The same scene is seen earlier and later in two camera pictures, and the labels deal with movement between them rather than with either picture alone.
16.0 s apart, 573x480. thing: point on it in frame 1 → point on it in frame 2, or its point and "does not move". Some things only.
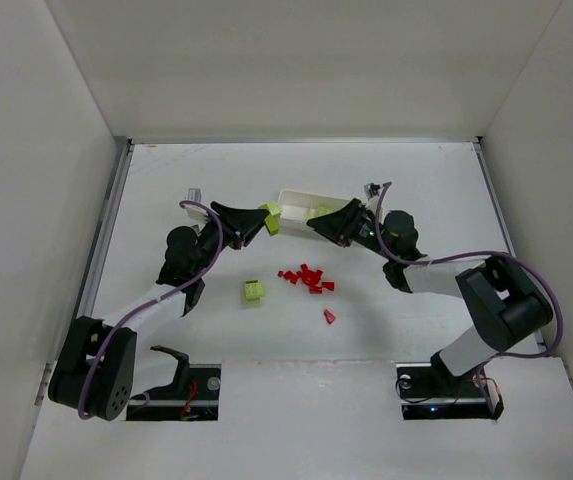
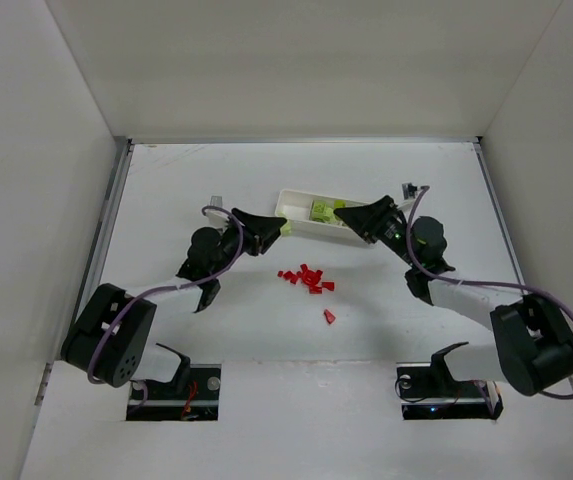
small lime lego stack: [253, 291] → [287, 229]
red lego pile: [309, 277] does not move
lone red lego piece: [329, 316] does not move
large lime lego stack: [272, 219] → [323, 214]
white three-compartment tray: [294, 204] does not move
